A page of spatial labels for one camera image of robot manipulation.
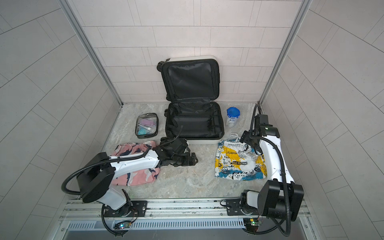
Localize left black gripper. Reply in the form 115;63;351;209
171;152;201;168

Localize yellow blue print shorts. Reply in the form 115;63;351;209
215;138;267;181

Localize clear container blue lid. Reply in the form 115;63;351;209
226;107;241;128

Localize pink shark print shorts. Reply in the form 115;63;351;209
112;141;160;186

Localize clear black-trimmed toiletry bag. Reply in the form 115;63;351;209
135;113;159;139

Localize white black-lined carry-on suitcase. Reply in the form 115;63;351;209
157;56;225;142

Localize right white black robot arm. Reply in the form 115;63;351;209
235;104;304;237

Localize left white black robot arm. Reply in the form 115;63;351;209
61;136;198;211

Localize right green circuit board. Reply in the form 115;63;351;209
243;218;263;233

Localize green circuit board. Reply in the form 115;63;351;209
243;218;263;233
114;221;132;230

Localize left green circuit board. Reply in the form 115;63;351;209
114;221;132;230

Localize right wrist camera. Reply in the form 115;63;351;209
255;114;269;128

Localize aluminium mounting rail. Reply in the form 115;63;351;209
58;196;311;223

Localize right aluminium corner post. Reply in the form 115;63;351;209
258;0;312;106

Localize aluminium corner post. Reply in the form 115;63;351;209
258;0;312;106
58;0;124;107

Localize left aluminium corner post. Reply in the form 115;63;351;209
58;0;124;107

